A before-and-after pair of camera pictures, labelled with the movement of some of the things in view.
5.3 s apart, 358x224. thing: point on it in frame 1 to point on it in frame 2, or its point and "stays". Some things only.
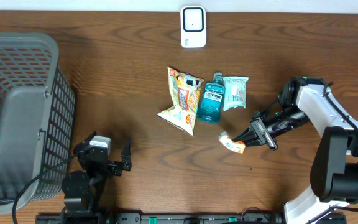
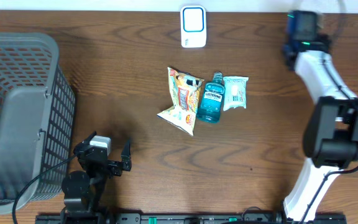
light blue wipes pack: x=234 y=95 stays
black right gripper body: x=268 y=127 to x=322 y=40
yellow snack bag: x=186 y=89 stays
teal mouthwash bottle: x=210 y=108 stays
